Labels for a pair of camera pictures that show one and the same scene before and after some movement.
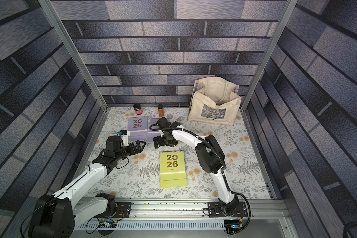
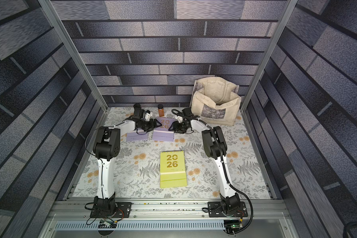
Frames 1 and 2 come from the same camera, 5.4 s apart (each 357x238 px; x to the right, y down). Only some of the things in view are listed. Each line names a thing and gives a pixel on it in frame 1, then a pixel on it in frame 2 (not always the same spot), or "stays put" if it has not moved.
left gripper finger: x=139 y=148 -> x=156 y=123
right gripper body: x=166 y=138 -> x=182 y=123
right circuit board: x=232 y=226 stays put
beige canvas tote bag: x=214 y=99 stays put
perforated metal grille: x=159 y=225 stays put
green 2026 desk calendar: x=172 y=170 stays put
